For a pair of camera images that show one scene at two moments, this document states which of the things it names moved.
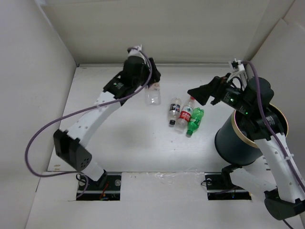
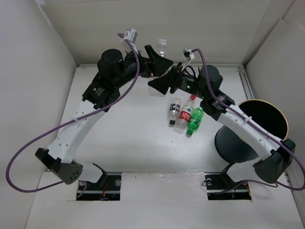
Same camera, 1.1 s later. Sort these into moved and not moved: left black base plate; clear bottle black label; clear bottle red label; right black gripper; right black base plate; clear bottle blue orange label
Moved: clear bottle blue orange label; right black gripper
Not moved: clear bottle black label; clear bottle red label; left black base plate; right black base plate
